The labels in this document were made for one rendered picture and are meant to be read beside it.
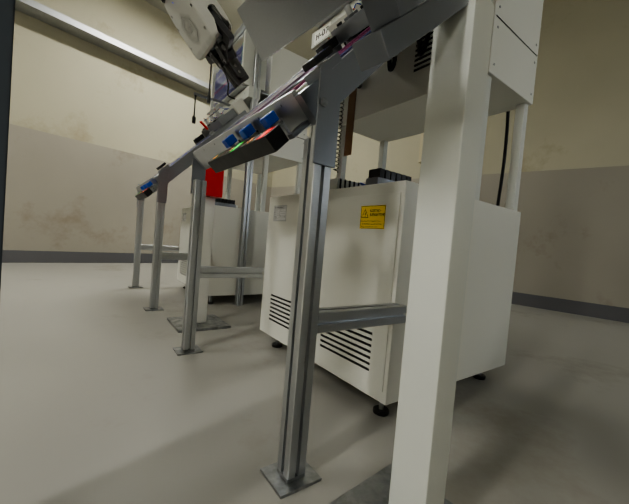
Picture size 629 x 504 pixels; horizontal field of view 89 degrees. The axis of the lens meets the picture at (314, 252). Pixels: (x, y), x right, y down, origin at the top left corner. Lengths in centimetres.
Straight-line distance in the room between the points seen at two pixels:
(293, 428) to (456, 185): 50
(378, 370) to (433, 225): 50
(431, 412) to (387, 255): 42
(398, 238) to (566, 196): 304
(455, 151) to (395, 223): 37
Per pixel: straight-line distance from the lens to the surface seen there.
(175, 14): 74
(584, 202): 376
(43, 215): 425
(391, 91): 145
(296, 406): 66
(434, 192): 50
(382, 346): 87
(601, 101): 399
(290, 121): 72
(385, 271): 84
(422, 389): 52
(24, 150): 427
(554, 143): 390
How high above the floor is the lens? 45
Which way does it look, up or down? 2 degrees down
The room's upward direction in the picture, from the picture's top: 5 degrees clockwise
